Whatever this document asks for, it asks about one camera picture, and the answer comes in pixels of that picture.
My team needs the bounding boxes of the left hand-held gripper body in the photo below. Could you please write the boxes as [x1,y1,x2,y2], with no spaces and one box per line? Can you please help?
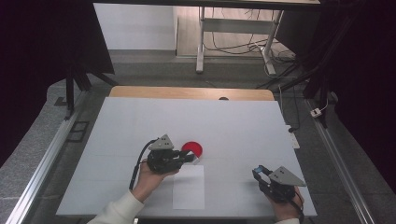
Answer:
[146,133,189,175]

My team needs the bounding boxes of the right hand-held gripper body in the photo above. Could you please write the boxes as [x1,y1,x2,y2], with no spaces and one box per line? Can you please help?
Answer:
[257,165,308,203]

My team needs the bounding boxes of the round red ink pad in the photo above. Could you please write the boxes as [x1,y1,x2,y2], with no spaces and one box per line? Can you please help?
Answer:
[181,141,204,159]

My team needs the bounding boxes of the person's right hand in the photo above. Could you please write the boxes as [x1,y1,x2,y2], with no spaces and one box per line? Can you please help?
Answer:
[265,186,305,223]

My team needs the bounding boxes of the person's left hand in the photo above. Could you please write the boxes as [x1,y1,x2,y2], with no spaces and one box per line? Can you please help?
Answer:
[130,159,180,203]

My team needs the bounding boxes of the white paper sheet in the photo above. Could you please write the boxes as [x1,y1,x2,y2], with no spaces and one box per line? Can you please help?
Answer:
[172,163,206,211]

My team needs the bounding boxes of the white table cover board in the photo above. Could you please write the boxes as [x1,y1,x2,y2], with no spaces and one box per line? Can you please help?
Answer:
[55,96,318,217]

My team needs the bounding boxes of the black tripod stand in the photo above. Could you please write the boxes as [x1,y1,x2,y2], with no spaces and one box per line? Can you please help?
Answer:
[64,62,120,121]
[256,62,332,129]

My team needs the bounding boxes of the black curtain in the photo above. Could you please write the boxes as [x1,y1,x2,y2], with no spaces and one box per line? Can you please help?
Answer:
[0,0,116,166]
[275,0,396,194]

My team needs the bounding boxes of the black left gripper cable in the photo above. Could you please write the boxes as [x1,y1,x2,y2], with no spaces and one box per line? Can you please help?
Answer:
[128,138,159,191]

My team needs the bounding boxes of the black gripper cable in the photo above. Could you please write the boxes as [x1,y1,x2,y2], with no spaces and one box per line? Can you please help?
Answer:
[290,189,305,224]
[128,138,159,191]

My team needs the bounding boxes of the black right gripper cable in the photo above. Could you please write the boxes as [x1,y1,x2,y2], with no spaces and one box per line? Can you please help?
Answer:
[290,189,305,224]

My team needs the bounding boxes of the aluminium floor rail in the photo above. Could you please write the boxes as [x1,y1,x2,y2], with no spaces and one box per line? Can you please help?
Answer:
[6,90,91,224]
[304,98,376,224]

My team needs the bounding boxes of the black floor frame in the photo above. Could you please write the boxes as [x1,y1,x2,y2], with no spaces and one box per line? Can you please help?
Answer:
[66,120,91,144]

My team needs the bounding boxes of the tangled black floor cables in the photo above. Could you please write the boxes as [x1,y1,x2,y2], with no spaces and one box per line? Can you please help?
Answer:
[204,7,297,63]

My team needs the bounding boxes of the white desk frame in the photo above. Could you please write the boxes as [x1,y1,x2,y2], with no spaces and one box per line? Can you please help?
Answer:
[195,6,285,77]

